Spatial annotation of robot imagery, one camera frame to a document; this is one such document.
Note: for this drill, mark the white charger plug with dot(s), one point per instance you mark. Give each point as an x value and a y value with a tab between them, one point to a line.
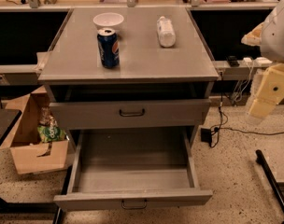
247	60

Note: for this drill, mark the green snack bag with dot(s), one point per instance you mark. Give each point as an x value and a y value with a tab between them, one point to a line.
50	133

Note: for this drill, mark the black small device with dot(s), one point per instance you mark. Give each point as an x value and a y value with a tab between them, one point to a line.
232	61

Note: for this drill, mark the grey metal drawer cabinet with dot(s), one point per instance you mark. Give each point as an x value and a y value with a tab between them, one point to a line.
147	71

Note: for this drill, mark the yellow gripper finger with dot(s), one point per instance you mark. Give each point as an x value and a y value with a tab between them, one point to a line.
254	37
266	92

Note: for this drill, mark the closed grey upper drawer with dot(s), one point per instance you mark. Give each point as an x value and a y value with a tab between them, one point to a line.
130	114

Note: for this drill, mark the brown snack bag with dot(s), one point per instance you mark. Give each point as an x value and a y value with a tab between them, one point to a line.
46	118

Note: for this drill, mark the brown cardboard box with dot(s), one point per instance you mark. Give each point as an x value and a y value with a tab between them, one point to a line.
29	152

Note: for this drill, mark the white ceramic bowl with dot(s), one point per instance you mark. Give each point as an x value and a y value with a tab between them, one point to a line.
108	20

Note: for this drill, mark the open grey middle drawer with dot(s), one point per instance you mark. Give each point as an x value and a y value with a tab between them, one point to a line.
133	169

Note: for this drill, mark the clear plastic water bottle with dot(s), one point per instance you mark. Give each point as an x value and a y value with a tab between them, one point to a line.
166	33

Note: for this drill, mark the black power adapter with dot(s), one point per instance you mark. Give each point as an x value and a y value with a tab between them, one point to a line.
206	135

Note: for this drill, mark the blue pepsi can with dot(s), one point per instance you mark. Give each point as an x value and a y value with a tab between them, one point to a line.
108	47

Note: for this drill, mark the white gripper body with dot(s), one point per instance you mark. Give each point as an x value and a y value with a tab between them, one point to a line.
277	36

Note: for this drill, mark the white power strip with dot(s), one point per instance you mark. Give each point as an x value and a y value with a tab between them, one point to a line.
262	60

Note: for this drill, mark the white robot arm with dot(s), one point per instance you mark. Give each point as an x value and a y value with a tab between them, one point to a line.
267	88

